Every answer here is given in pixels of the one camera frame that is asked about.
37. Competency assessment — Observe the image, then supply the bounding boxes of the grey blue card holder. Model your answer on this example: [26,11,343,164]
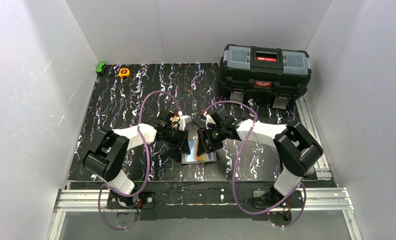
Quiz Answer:
[181,129,217,165]

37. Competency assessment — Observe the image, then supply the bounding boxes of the orange credit card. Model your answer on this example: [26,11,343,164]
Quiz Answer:
[194,153,208,162]

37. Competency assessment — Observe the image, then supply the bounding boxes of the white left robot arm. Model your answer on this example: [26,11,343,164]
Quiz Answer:
[82,111,191,197]

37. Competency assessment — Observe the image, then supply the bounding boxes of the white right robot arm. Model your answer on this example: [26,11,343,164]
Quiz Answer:
[196,108,323,197]

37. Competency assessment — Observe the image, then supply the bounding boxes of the yellow tape measure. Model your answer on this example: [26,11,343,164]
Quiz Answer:
[118,67,130,79]

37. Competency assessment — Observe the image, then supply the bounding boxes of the black toolbox with clear lids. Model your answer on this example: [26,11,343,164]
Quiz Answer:
[217,44,311,110]

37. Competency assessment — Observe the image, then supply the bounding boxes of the green small tool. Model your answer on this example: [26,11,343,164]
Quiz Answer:
[95,62,106,75]

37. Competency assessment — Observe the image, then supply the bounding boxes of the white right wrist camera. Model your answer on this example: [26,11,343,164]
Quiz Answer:
[200,111,216,129]

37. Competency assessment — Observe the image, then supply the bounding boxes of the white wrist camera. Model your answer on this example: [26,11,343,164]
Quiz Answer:
[200,111,216,129]
[177,114,192,131]

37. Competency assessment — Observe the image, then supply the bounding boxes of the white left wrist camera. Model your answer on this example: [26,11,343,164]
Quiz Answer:
[177,114,192,131]

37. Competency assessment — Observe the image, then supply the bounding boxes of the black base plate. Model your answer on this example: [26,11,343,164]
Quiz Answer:
[67,178,338,222]

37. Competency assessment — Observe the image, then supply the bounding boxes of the aluminium frame rails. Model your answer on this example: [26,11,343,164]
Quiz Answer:
[47,94,364,240]

